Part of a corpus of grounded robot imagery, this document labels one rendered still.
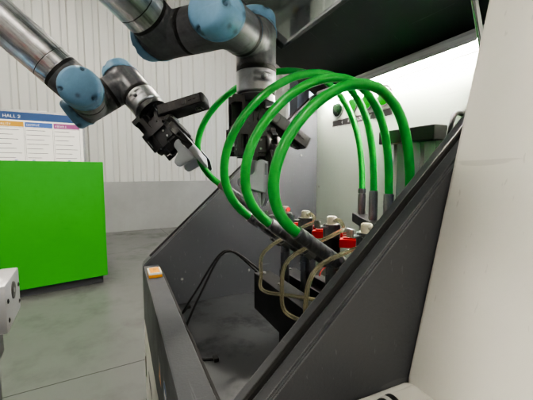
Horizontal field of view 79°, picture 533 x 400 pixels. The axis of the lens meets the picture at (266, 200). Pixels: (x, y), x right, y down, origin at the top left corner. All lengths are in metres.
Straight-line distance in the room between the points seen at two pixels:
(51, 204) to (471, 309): 3.65
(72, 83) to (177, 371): 0.52
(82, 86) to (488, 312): 0.69
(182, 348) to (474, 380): 0.35
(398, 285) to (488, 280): 0.08
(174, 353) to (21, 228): 3.36
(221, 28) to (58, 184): 3.34
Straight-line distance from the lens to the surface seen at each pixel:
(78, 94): 0.71
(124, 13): 0.60
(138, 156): 7.06
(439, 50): 0.74
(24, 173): 3.75
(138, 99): 0.82
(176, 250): 0.93
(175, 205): 7.21
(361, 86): 0.46
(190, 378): 0.45
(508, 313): 0.35
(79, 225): 3.82
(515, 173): 0.36
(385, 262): 0.34
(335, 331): 0.33
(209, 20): 0.54
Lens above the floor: 1.20
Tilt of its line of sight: 5 degrees down
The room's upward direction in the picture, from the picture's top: straight up
